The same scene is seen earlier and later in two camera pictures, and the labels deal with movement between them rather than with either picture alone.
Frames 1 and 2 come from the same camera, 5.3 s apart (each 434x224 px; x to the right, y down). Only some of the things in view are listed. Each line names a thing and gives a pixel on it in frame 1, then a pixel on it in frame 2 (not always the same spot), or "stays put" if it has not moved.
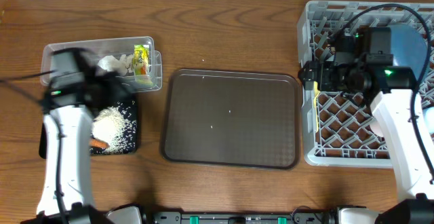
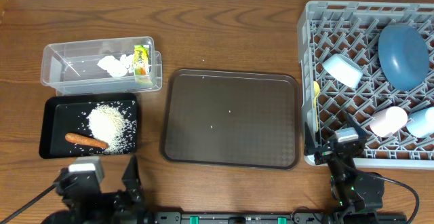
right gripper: (325, 68) → (310, 143)
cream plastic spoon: (315, 96) stays put
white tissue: (109, 63) stays put
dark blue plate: (408, 48) stays put
